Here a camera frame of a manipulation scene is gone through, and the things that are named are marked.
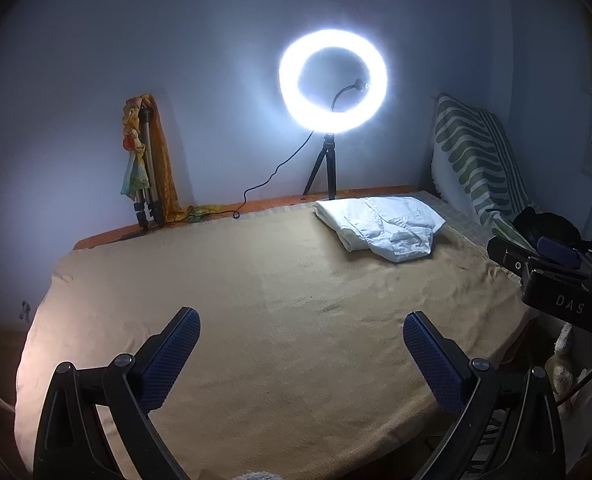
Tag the folded tripod with colourful cloth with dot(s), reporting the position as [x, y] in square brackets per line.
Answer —
[148, 180]

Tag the white ring light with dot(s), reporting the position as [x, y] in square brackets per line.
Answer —
[332, 81]

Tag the white cotton garment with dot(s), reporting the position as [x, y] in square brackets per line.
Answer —
[396, 228]

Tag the beige bed blanket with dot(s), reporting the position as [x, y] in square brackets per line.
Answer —
[300, 368]

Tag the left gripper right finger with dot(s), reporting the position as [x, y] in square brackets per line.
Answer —
[449, 373]

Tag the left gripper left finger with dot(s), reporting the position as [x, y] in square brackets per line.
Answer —
[145, 379]

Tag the green striped pillow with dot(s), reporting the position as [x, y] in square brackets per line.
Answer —
[474, 168]

